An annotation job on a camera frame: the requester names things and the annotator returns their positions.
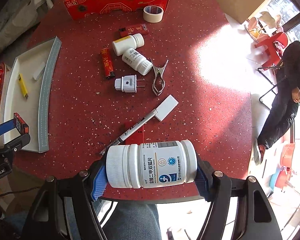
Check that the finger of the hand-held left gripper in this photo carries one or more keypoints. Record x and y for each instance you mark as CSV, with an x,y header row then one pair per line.
x,y
18,141
3,128

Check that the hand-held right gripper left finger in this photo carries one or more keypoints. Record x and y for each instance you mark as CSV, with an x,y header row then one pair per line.
x,y
98,183

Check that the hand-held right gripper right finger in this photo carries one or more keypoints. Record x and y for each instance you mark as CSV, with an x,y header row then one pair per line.
x,y
202,185

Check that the small dark red box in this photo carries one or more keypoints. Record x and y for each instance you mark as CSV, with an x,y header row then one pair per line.
x,y
21,125

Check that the grey tray white inside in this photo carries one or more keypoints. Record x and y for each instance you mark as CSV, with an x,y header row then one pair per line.
x,y
45,92

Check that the large white pill bottle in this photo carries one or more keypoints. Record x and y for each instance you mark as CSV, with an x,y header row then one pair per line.
x,y
150,163

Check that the white plug adapter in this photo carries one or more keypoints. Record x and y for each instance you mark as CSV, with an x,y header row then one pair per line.
x,y
126,83

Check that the red lighter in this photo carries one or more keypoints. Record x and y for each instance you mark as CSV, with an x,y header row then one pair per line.
x,y
107,62

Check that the white bottle barcode label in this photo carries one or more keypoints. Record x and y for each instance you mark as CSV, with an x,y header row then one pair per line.
x,y
137,61

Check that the white bottle yellow label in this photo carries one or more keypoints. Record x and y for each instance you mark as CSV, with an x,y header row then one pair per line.
x,y
125,45

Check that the yellow utility knife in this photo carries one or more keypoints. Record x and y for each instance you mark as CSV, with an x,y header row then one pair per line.
x,y
23,86

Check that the person's jeans leg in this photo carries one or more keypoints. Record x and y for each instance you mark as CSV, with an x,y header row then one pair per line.
x,y
130,220

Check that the red card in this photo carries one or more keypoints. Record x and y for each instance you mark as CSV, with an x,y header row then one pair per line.
x,y
137,137

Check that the clear black pen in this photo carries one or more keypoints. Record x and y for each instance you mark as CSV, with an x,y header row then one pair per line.
x,y
132,128

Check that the blue basin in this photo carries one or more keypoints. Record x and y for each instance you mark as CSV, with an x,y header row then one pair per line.
x,y
280,180

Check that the white eraser block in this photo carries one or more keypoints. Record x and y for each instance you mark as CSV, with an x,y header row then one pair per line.
x,y
166,107

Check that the orange basin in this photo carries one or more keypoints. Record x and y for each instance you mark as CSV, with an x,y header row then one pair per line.
x,y
293,156

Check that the metal spring clip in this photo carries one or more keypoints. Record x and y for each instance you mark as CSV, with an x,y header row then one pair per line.
x,y
158,80

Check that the grey white bedding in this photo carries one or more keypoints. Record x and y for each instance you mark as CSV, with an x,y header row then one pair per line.
x,y
12,12

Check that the black folding chair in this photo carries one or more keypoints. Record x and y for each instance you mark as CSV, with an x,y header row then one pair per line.
x,y
270,90

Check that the red cigarette pack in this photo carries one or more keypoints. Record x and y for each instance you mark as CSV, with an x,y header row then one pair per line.
x,y
135,29

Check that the red plastic stool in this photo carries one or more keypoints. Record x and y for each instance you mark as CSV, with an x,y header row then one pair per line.
x,y
277,42

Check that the red cardboard box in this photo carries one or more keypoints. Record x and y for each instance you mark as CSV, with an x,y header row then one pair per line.
x,y
115,6

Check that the clothes drying rack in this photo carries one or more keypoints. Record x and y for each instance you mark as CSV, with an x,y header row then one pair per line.
x,y
263,25

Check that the beige masking tape roll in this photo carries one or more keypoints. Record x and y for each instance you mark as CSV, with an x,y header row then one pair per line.
x,y
152,17

